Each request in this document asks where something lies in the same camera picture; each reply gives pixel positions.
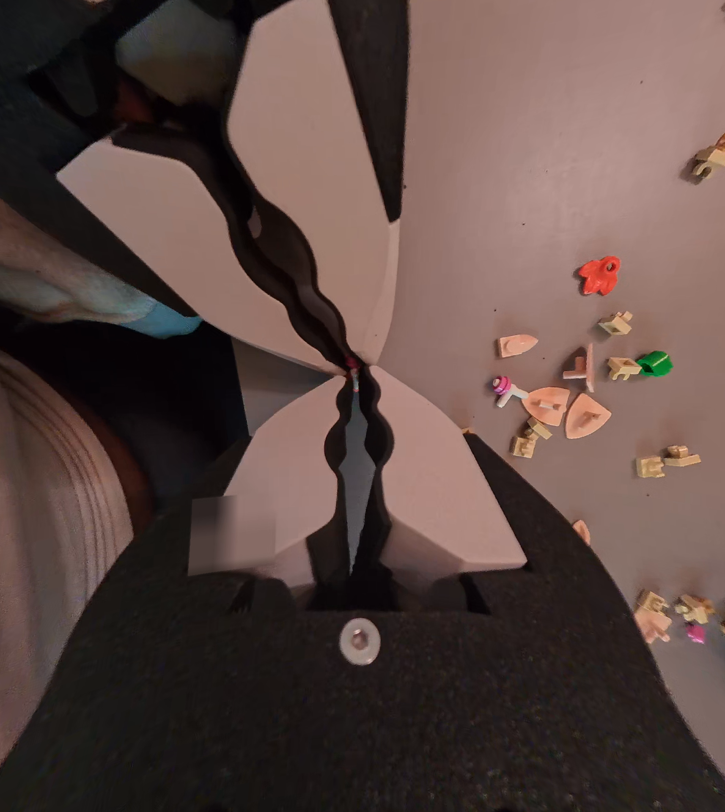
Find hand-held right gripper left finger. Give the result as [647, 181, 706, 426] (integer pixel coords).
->
[188, 373, 354, 584]

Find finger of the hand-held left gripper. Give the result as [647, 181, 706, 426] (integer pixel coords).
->
[57, 136, 344, 376]
[226, 0, 401, 369]

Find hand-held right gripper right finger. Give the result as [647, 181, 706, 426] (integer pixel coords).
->
[353, 365, 528, 597]

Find small toy bricks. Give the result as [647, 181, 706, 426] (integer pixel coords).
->
[492, 0, 725, 645]

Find grey desk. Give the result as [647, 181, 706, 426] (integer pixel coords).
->
[232, 0, 725, 724]

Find person's dark pants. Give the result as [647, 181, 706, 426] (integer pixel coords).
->
[0, 285, 255, 527]

